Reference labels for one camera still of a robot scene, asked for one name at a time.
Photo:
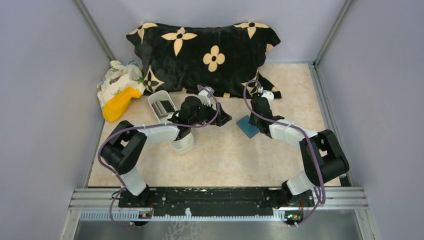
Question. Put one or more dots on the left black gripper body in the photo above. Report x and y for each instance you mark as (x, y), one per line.
(214, 112)

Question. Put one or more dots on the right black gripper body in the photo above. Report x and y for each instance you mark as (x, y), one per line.
(257, 122)

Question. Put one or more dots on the blue leather card holder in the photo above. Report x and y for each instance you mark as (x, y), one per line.
(249, 130)

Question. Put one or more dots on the white oblong plastic tray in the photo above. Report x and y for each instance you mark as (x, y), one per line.
(187, 143)

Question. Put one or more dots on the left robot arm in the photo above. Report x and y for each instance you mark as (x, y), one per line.
(120, 152)

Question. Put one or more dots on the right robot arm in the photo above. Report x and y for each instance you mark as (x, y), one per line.
(321, 153)

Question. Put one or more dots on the black cards in tray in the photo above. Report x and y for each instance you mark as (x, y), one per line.
(163, 108)

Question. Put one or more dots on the black pillow with cream flowers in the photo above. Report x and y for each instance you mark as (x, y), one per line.
(227, 59)

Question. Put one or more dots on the yellow plastic object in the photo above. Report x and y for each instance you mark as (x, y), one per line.
(118, 105)

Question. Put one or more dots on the floral patterned cloth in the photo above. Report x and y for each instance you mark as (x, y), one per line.
(118, 78)

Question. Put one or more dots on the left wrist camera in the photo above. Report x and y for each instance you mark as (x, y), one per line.
(205, 94)

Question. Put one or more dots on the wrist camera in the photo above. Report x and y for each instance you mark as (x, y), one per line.
(269, 95)
(205, 94)

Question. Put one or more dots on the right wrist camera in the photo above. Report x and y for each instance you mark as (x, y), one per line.
(269, 95)

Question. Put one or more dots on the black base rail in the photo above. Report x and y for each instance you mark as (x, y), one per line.
(214, 201)

